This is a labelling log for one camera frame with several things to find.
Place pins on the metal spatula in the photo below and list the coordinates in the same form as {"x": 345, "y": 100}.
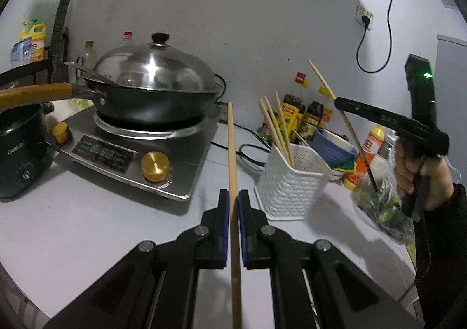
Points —
{"x": 91, "y": 71}

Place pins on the clear bottle with red cap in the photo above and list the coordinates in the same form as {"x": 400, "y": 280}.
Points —
{"x": 127, "y": 37}

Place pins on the white plastic utensil basket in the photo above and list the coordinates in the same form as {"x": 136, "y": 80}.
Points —
{"x": 292, "y": 190}

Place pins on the steel wok lid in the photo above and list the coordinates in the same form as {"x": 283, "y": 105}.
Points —
{"x": 157, "y": 66}

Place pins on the yellow oil jug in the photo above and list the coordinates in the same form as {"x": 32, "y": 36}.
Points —
{"x": 36, "y": 40}

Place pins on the person's right forearm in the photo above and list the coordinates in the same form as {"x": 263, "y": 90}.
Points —
{"x": 445, "y": 270}

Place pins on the dark vertical pipe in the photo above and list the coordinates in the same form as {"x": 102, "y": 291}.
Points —
{"x": 65, "y": 15}

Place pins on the grey cabinet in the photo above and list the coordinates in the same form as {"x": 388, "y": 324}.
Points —
{"x": 454, "y": 70}

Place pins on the gold knurled knob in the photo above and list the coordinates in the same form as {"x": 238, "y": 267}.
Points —
{"x": 61, "y": 133}
{"x": 155, "y": 166}

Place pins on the blue bowl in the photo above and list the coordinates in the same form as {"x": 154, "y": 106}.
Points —
{"x": 334, "y": 146}

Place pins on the clear glass bottle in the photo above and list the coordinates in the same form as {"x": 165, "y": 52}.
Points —
{"x": 87, "y": 62}

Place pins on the white wall socket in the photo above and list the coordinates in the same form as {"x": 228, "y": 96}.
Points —
{"x": 364, "y": 17}

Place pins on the red cap soy sauce bottle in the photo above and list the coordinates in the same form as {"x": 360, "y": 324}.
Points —
{"x": 290, "y": 113}

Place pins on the white bowl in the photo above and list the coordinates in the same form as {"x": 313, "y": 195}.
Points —
{"x": 337, "y": 172}

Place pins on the black metal rack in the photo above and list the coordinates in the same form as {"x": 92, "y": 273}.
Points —
{"x": 25, "y": 71}

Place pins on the person's right hand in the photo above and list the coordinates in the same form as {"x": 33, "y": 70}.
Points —
{"x": 437, "y": 183}

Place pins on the yellow green sponge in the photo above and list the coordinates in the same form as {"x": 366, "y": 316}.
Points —
{"x": 344, "y": 166}

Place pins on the dark blue electric pot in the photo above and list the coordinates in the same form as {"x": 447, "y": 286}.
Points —
{"x": 22, "y": 157}

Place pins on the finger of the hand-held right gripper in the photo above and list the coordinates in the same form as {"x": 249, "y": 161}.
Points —
{"x": 368, "y": 113}

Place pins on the orange bottle with yellow cap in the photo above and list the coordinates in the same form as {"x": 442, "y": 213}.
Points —
{"x": 368, "y": 150}

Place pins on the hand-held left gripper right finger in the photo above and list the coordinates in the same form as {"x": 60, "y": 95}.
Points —
{"x": 243, "y": 234}

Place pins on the steel induction cooker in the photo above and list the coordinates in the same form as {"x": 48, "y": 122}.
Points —
{"x": 182, "y": 168}

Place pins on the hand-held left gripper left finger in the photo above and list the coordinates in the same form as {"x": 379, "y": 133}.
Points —
{"x": 226, "y": 227}

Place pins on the plastic bag of greens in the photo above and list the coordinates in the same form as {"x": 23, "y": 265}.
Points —
{"x": 383, "y": 212}

